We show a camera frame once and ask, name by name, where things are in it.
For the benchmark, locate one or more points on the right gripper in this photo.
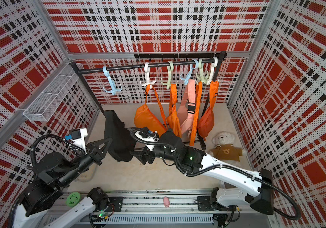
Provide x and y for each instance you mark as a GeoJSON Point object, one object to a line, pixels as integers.
{"type": "Point", "coordinates": [143, 156]}

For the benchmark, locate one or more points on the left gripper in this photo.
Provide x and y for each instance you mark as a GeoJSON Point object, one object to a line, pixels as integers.
{"type": "Point", "coordinates": [95, 151]}

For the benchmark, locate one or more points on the pink bag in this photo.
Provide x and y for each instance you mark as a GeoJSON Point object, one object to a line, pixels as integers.
{"type": "Point", "coordinates": [187, 107]}

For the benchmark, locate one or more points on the orange bag with black trim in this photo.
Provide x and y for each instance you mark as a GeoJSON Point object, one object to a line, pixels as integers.
{"type": "Point", "coordinates": [172, 118]}

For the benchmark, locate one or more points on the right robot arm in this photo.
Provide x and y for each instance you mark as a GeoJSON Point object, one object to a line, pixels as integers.
{"type": "Point", "coordinates": [258, 187]}

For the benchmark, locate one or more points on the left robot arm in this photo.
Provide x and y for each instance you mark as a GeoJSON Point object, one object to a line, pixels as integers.
{"type": "Point", "coordinates": [37, 199]}

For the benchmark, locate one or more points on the light blue hook far left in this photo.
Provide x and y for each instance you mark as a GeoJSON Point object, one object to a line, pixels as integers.
{"type": "Point", "coordinates": [112, 84]}

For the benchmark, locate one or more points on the white hook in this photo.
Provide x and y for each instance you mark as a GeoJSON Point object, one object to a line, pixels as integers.
{"type": "Point", "coordinates": [148, 82]}
{"type": "Point", "coordinates": [210, 74]}

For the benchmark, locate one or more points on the green hook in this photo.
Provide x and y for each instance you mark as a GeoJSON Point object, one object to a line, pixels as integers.
{"type": "Point", "coordinates": [201, 76]}
{"type": "Point", "coordinates": [170, 69]}

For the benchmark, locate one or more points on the green round object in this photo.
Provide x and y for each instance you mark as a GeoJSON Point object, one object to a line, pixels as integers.
{"type": "Point", "coordinates": [73, 199]}

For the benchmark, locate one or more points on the white teddy bear brown shirt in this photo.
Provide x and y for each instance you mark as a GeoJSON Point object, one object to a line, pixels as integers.
{"type": "Point", "coordinates": [225, 151]}

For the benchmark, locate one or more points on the black garment rack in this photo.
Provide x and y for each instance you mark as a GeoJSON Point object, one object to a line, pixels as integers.
{"type": "Point", "coordinates": [127, 74]}

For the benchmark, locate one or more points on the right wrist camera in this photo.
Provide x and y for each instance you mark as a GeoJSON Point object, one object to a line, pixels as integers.
{"type": "Point", "coordinates": [147, 136]}

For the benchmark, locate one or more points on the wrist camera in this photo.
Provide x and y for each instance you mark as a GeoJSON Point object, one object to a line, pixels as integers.
{"type": "Point", "coordinates": [147, 136]}
{"type": "Point", "coordinates": [77, 137]}

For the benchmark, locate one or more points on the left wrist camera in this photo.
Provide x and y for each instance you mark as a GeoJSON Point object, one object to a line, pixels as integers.
{"type": "Point", "coordinates": [77, 137]}

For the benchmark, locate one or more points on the small pink object on rail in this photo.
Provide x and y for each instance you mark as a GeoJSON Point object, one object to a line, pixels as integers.
{"type": "Point", "coordinates": [166, 201]}

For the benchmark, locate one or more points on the white wire mesh basket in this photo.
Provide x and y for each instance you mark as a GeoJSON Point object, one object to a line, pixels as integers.
{"type": "Point", "coordinates": [46, 103]}

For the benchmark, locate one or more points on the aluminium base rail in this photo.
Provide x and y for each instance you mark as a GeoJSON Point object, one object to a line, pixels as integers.
{"type": "Point", "coordinates": [186, 207]}

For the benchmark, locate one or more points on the black wall hook strip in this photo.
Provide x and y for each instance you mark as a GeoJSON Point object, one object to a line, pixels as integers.
{"type": "Point", "coordinates": [176, 55]}

